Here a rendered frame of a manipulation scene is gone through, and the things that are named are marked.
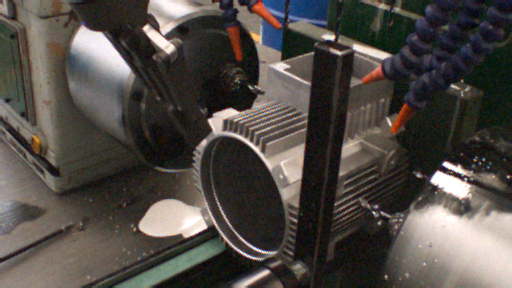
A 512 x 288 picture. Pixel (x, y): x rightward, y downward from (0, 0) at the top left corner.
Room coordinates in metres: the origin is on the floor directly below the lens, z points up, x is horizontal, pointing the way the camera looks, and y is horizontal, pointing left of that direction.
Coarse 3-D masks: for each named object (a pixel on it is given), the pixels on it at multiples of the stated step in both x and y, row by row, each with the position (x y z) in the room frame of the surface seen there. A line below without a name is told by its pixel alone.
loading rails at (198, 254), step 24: (192, 240) 0.62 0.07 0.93; (216, 240) 0.64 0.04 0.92; (360, 240) 0.65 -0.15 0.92; (144, 264) 0.57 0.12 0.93; (168, 264) 0.59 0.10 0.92; (192, 264) 0.59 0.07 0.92; (216, 264) 0.61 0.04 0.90; (240, 264) 0.64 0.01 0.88; (336, 264) 0.62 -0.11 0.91; (360, 264) 0.65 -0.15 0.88
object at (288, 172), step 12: (216, 120) 0.64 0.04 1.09; (384, 120) 0.68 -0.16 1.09; (216, 132) 0.63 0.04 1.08; (384, 132) 0.67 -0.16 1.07; (396, 132) 0.66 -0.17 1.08; (276, 168) 0.56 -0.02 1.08; (288, 168) 0.55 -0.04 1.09; (276, 180) 0.56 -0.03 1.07; (288, 180) 0.54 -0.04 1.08; (204, 216) 0.65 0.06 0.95; (288, 264) 0.55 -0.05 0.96
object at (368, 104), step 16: (272, 64) 0.69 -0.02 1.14; (288, 64) 0.71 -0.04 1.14; (304, 64) 0.72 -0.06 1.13; (368, 64) 0.72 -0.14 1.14; (272, 80) 0.68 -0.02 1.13; (288, 80) 0.66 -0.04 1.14; (304, 80) 0.65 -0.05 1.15; (352, 80) 0.73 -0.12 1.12; (384, 80) 0.68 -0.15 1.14; (272, 96) 0.68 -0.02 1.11; (288, 96) 0.66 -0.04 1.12; (304, 96) 0.64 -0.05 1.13; (352, 96) 0.64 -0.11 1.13; (368, 96) 0.66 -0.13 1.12; (384, 96) 0.68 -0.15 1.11; (304, 112) 0.64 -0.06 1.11; (352, 112) 0.64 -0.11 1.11; (368, 112) 0.66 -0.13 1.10; (384, 112) 0.69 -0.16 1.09; (352, 128) 0.64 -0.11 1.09
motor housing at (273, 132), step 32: (224, 128) 0.62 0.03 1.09; (256, 128) 0.60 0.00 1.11; (288, 128) 0.60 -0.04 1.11; (224, 160) 0.68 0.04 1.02; (256, 160) 0.71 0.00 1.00; (352, 160) 0.61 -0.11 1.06; (224, 192) 0.66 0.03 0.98; (256, 192) 0.69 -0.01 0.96; (288, 192) 0.55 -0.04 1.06; (352, 192) 0.59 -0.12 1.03; (384, 192) 0.64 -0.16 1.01; (224, 224) 0.63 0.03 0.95; (256, 224) 0.64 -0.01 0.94; (288, 224) 0.54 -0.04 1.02; (352, 224) 0.61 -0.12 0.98; (256, 256) 0.58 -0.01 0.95; (288, 256) 0.54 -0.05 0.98
